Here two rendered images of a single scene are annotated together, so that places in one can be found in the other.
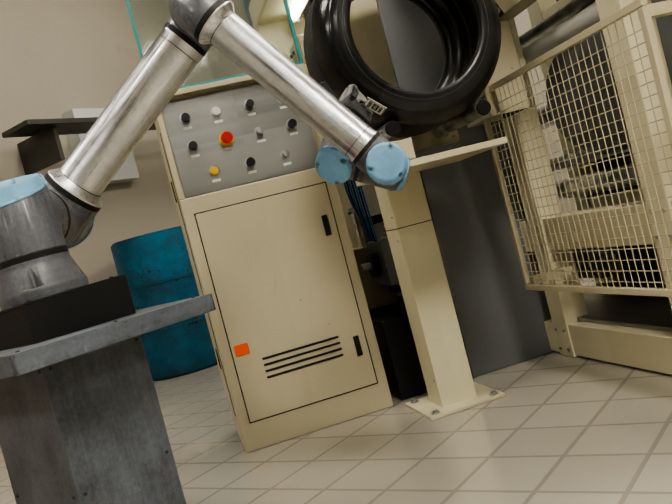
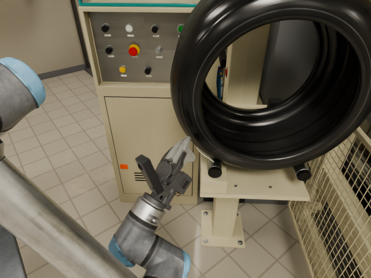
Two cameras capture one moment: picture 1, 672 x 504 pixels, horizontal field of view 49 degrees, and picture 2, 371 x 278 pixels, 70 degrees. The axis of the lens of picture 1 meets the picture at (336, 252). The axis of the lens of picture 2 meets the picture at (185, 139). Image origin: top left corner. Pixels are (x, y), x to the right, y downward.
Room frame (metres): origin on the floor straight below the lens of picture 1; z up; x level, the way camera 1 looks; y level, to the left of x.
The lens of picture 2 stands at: (1.42, -0.32, 1.49)
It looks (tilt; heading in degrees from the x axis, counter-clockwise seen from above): 36 degrees down; 16
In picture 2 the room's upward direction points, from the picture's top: straight up
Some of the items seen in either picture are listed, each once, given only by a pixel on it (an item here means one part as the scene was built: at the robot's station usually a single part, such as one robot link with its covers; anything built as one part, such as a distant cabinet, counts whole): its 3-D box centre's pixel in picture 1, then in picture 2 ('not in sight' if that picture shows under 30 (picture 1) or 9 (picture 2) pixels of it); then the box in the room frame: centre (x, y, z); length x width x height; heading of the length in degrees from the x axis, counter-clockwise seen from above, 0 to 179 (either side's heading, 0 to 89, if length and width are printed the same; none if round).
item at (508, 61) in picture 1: (487, 75); not in sight; (2.54, -0.66, 1.05); 0.20 x 0.15 x 0.30; 13
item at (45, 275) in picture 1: (39, 276); not in sight; (1.63, 0.65, 0.73); 0.19 x 0.19 x 0.10
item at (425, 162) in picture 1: (426, 162); (247, 161); (2.24, -0.34, 0.80); 0.37 x 0.36 x 0.02; 103
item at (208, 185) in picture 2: (381, 160); (212, 153); (2.21, -0.20, 0.83); 0.36 x 0.09 x 0.06; 13
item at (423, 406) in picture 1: (453, 398); (221, 227); (2.49, -0.26, 0.01); 0.27 x 0.27 x 0.02; 13
